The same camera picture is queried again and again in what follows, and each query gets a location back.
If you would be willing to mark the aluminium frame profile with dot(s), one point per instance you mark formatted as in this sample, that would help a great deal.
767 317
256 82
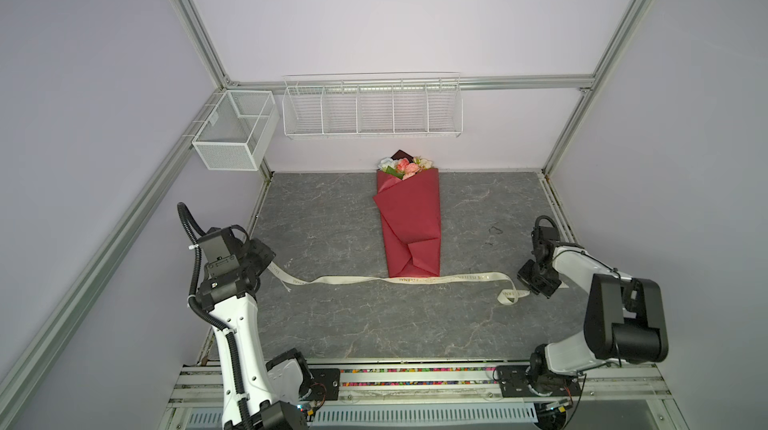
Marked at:
35 362

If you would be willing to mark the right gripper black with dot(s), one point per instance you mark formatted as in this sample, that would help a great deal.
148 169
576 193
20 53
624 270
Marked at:
543 290

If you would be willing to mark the small white mesh basket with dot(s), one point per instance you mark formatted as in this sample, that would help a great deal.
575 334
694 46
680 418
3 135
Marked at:
237 132

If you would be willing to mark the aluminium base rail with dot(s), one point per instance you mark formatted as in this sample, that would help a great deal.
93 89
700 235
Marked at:
637 395

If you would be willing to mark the cream fake rose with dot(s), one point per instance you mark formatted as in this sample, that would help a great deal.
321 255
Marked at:
422 164

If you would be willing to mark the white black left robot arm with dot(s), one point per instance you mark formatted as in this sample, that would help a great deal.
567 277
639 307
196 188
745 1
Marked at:
257 393

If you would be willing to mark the dark red wrapping paper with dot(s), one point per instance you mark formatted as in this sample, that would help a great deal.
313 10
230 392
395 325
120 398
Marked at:
410 213

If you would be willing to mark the red pink fake rose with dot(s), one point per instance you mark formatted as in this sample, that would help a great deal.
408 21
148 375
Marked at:
405 168

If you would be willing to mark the white fake flower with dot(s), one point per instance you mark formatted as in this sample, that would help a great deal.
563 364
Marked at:
388 165

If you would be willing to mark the white perforated vent panel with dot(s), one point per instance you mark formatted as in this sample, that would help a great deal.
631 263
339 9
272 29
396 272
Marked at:
423 415

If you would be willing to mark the cream printed ribbon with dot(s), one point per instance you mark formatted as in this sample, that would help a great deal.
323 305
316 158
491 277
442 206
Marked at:
508 296

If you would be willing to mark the long white wire basket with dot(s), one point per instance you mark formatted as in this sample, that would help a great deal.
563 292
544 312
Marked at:
385 104

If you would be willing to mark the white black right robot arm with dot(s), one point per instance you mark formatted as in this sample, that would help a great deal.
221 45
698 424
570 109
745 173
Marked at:
624 320

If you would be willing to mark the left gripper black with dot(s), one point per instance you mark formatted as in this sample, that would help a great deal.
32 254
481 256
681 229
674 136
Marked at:
254 246

